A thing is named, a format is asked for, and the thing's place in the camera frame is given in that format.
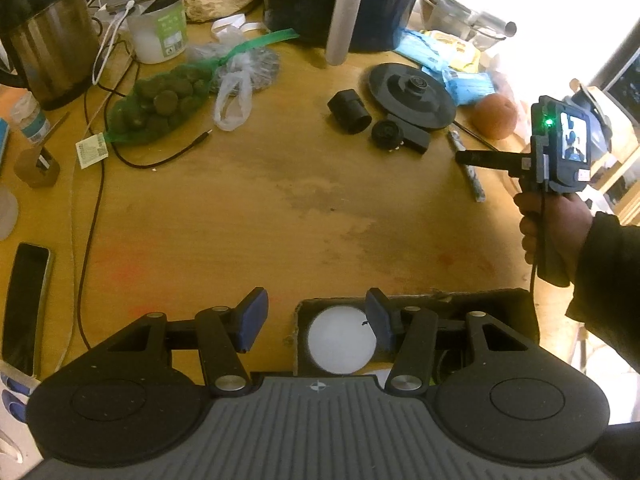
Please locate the black cylindrical adapter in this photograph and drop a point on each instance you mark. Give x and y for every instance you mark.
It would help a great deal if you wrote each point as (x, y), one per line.
(350, 112)

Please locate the green net bag of avocados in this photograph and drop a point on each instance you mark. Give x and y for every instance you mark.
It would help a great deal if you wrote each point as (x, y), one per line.
(155, 105)

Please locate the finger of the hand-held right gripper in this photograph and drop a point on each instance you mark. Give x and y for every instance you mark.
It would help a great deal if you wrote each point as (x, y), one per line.
(482, 159)

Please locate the white round lid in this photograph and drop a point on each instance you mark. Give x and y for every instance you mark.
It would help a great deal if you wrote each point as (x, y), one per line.
(335, 340)

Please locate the clear food container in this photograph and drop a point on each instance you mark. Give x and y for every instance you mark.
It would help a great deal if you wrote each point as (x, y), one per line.
(442, 10)

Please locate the clear plastic bag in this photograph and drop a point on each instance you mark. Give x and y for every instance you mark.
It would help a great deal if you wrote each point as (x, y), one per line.
(232, 95)

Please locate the blue tissue box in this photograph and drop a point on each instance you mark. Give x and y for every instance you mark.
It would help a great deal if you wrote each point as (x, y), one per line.
(3, 137)

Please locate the brown tape roll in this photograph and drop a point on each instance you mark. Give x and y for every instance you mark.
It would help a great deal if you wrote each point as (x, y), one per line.
(35, 172)

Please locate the stainless steel electric kettle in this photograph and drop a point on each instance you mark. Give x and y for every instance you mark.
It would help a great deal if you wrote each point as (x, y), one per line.
(45, 45)

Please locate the person's right forearm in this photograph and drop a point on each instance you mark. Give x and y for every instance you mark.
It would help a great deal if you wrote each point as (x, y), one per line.
(610, 270)

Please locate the black round kettle base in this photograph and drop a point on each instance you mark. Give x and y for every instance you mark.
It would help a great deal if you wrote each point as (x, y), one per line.
(400, 105)

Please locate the white ribbon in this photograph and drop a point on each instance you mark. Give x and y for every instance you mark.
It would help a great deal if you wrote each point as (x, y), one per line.
(230, 25)

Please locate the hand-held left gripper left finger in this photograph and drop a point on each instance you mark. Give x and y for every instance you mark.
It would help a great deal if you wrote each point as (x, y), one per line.
(252, 320)

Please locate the white jar green label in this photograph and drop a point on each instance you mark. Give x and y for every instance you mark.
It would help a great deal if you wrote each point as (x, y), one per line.
(160, 35)

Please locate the brown round fruit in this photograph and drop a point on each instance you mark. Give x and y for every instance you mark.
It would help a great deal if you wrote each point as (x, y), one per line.
(495, 117)

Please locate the person's right hand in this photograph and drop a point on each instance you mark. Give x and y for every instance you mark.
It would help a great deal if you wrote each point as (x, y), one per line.
(571, 220)

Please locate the paper net bag tag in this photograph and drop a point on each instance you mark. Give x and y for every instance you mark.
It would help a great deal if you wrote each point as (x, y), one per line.
(92, 151)

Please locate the dark blue air fryer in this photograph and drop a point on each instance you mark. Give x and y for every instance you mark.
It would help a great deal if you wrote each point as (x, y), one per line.
(370, 15)

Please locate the black smartphone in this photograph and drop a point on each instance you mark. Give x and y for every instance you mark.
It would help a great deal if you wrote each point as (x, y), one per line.
(25, 305)

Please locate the small clear plastic bottle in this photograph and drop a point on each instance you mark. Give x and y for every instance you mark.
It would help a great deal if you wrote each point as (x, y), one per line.
(32, 122)

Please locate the blue snack packet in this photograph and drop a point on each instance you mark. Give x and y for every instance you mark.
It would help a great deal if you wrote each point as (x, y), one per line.
(470, 87)
(425, 50)

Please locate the black plug adapter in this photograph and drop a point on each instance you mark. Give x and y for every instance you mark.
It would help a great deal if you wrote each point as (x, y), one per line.
(410, 136)

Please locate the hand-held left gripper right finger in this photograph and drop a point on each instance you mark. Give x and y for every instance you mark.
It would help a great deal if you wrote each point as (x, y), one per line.
(380, 322)

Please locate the yellow snack packet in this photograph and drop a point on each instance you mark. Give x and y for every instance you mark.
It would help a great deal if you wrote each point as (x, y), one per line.
(457, 50)

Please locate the aluminium foil roll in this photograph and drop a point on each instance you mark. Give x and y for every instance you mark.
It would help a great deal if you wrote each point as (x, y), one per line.
(495, 22)

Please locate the black foam tray white disc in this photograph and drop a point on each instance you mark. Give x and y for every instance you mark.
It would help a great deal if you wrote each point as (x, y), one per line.
(500, 300)

